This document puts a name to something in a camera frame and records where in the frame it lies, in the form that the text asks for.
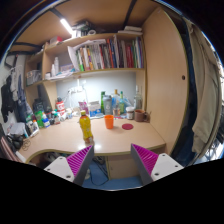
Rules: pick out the grey shaker bottle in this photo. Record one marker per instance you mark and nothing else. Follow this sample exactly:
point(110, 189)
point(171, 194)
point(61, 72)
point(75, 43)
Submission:
point(107, 105)

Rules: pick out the flat round red coaster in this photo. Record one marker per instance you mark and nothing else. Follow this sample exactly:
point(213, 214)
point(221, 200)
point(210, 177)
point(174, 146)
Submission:
point(127, 126)

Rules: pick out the small blue white bottle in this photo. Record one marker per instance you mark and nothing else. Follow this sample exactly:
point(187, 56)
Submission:
point(46, 122)

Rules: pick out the yellow drink bottle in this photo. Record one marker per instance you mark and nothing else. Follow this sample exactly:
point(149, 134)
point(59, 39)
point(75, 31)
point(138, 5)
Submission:
point(86, 128)

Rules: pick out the white power strip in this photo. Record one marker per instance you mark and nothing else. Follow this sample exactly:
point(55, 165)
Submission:
point(76, 90)

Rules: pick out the gold-capped clear bottle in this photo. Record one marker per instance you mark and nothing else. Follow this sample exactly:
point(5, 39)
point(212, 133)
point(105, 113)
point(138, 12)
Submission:
point(116, 101)

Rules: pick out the green plastic container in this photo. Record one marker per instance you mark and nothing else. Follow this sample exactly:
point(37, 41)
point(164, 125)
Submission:
point(39, 119)

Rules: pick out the white tube light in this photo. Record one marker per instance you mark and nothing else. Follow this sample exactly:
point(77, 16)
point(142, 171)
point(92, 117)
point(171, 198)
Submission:
point(66, 26)

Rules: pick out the blue and white box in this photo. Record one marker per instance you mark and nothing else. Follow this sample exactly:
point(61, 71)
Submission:
point(95, 109)

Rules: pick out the orange plastic cup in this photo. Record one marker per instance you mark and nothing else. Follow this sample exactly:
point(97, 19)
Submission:
point(109, 122)

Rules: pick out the pink packet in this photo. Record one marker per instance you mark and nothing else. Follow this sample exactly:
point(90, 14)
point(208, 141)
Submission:
point(83, 107)

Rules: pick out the dark hanging clothes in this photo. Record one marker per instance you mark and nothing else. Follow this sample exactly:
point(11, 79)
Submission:
point(11, 100)

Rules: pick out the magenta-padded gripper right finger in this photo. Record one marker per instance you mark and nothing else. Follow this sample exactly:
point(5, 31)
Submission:
point(146, 159)

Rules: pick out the beige hanging garment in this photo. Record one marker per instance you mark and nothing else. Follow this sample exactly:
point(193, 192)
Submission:
point(203, 93)

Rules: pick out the white photo frame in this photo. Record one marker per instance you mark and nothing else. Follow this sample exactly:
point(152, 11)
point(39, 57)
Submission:
point(32, 128)

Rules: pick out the brown ceramic mug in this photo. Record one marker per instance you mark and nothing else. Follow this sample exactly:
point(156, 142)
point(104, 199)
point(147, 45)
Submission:
point(140, 115)

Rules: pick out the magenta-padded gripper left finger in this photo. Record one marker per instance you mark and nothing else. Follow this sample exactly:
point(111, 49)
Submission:
point(78, 160)

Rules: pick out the wooden shelf unit with books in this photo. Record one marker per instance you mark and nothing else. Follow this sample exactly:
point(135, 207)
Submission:
point(110, 53)

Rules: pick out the green-capped glass bottle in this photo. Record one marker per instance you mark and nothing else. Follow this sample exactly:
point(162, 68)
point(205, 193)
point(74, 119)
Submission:
point(122, 105)

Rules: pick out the red and white container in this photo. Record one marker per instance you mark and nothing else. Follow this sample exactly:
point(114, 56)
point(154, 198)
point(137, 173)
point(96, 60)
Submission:
point(60, 106)

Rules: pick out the white-lidded brown jar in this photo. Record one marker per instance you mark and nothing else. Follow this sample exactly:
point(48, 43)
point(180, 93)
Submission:
point(130, 113)

